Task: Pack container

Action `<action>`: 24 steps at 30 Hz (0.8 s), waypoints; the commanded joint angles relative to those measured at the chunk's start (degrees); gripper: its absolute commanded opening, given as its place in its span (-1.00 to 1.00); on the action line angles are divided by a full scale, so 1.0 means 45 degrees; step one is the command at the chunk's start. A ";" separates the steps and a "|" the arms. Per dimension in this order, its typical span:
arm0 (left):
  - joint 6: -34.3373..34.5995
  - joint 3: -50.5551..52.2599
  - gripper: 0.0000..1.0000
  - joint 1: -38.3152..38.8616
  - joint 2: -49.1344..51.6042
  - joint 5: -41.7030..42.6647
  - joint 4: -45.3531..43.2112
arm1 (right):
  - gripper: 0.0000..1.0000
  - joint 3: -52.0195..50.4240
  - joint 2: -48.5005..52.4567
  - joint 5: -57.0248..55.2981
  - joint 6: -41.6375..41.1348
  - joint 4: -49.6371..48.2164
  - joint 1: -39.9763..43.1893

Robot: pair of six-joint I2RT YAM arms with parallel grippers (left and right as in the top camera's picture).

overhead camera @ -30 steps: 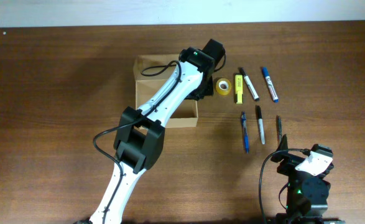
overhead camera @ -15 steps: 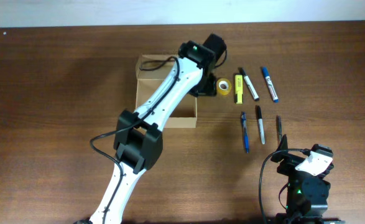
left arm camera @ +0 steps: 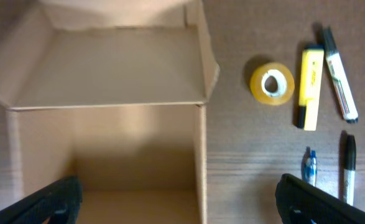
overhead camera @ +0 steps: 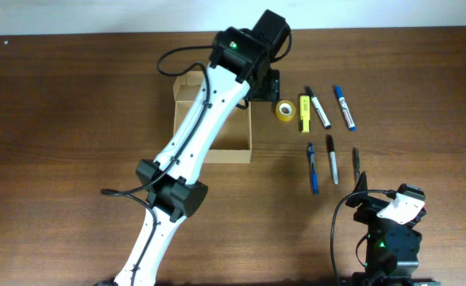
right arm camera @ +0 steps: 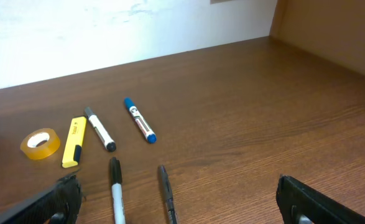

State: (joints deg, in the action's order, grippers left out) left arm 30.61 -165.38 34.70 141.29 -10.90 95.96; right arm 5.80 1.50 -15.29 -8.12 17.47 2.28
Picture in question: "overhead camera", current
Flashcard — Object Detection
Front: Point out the thin black pen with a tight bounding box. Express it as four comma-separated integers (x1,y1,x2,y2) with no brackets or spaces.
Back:
353,147,360,182

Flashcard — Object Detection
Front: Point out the yellow tape roll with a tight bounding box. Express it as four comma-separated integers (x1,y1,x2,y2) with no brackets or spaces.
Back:
275,100,295,122

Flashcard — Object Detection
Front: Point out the black cap permanent marker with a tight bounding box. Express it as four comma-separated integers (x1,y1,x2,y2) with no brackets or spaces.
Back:
326,134,339,184

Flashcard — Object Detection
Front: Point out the yellow highlighter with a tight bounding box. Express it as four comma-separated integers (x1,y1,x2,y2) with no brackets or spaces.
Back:
299,95,310,133

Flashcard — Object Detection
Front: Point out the black cap whiteboard marker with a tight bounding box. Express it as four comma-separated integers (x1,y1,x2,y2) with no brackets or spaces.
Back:
305,86,331,129

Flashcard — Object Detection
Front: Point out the blue ballpoint pen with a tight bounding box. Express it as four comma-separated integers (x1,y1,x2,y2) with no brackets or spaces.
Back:
307,142,318,196

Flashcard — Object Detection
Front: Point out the brown cardboard box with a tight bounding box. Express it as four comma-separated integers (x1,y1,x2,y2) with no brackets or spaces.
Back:
173,71,252,164

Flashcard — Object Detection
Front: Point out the blue cap whiteboard marker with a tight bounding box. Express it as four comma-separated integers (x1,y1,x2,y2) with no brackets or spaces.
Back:
333,85,356,131

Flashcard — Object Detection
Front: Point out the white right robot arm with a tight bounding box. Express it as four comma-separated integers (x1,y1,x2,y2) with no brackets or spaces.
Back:
346,172,439,286

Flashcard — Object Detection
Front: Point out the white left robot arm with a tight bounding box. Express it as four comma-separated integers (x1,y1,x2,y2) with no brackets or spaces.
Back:
101,10,292,285

